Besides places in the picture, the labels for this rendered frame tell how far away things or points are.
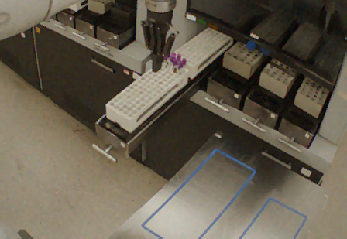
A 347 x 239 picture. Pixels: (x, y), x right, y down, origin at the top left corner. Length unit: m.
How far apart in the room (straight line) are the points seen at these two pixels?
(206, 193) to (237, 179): 0.10
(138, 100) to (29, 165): 1.15
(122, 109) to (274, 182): 0.50
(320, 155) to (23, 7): 1.10
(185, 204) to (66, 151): 1.30
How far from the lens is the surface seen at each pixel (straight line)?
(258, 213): 1.06
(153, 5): 1.09
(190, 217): 1.02
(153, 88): 1.27
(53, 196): 2.07
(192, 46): 1.46
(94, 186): 2.08
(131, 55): 1.62
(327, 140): 1.44
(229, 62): 1.43
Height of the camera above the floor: 1.70
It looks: 44 degrees down
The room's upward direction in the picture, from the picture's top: 4 degrees clockwise
